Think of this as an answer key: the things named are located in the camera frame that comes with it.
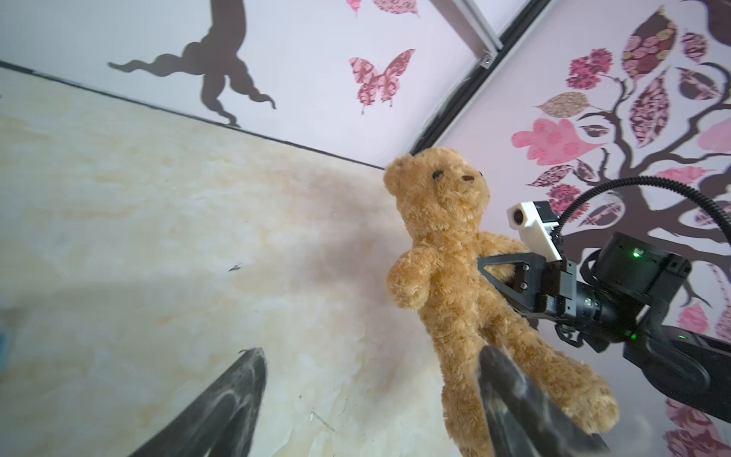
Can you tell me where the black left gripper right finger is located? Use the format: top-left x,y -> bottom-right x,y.
479,346 -> 608,457

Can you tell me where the black corrugated cable right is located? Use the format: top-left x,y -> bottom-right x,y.
553,175 -> 731,247

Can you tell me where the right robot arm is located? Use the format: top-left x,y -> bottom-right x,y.
477,232 -> 730,422

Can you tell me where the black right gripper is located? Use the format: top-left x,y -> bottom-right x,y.
477,253 -> 578,320

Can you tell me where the brown teddy bear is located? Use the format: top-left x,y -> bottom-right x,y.
384,148 -> 620,456

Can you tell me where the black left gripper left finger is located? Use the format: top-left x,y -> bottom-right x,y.
133,348 -> 268,456

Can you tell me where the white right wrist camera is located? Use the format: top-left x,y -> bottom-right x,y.
506,201 -> 562,262

